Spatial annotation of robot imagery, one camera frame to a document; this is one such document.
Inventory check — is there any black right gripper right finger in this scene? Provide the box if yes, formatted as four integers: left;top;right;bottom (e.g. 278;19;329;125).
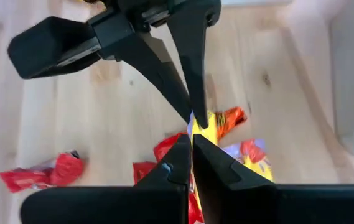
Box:
192;134;354;224

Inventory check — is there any orange Reese's packet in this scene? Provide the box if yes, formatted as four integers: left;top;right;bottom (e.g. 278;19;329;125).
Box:
215;106;248;140

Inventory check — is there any red KitKat packet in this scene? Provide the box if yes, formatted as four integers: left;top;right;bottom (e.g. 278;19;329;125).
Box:
132;161;159;186
188;174;205;224
0;150;86;194
153;132;190;163

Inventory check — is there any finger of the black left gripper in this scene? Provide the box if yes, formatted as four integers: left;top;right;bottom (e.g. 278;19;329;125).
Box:
167;0;223;130
7;9;193;123

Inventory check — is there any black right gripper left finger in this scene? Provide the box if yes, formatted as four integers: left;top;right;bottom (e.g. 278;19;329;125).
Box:
21;134;193;224

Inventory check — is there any yellow sour candy packet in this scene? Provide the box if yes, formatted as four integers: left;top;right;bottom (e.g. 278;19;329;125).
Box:
223;138;274;183
190;110;220;147

